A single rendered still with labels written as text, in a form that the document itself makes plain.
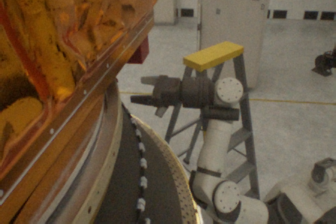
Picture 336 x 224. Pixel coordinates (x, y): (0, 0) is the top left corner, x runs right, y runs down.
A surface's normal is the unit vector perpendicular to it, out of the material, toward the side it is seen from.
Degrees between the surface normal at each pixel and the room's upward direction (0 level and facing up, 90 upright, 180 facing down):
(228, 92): 46
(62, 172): 0
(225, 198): 62
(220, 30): 90
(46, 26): 99
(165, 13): 90
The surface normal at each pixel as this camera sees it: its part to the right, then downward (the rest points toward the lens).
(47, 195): -0.04, -0.84
